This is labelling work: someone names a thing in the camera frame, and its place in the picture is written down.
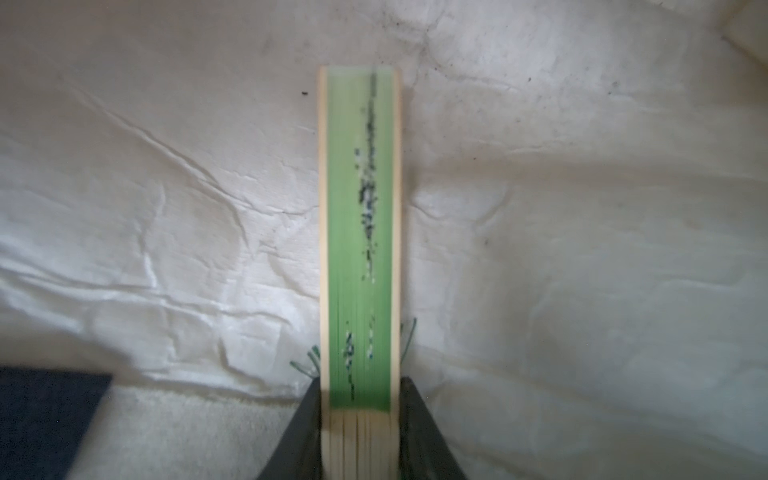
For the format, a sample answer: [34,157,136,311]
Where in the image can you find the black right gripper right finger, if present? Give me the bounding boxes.
[399,377,467,480]

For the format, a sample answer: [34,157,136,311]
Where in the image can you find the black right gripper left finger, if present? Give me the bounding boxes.
[257,378,323,480]

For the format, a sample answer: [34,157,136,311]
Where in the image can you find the beige tote bag navy handles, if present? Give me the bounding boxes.
[1,1,767,479]

